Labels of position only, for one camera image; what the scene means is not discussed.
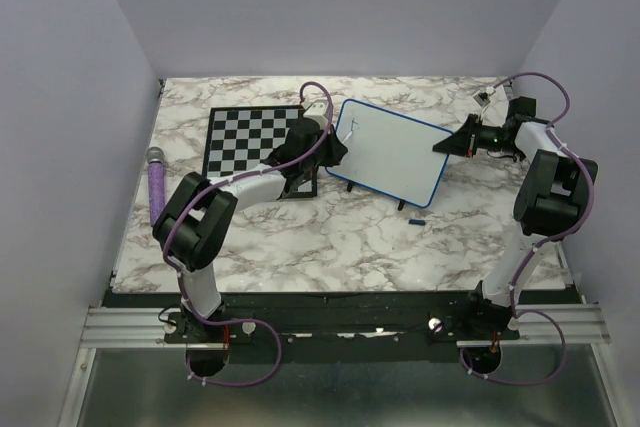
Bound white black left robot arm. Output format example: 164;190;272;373
153;118;348;342

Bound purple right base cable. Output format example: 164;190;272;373
459;309;566;387

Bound blue framed whiteboard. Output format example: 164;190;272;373
326;99;452;209

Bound purple toy microphone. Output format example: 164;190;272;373
145;147;166;226

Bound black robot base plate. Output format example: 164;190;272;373
164;291;519;364

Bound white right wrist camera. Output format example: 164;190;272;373
472;86;496;120

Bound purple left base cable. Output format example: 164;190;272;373
186;320;285;389

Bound black white chessboard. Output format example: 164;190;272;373
202;106;304;180

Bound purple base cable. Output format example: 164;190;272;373
186;320;285;389
459;309;566;387

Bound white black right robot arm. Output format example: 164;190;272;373
433;97;598;339

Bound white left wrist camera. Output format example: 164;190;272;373
303;100;329;129

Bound white blue whiteboard marker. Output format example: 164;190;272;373
341;130;354;144

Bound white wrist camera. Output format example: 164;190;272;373
472;86;496;120
303;100;329;129

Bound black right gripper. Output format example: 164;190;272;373
433;114;524;158

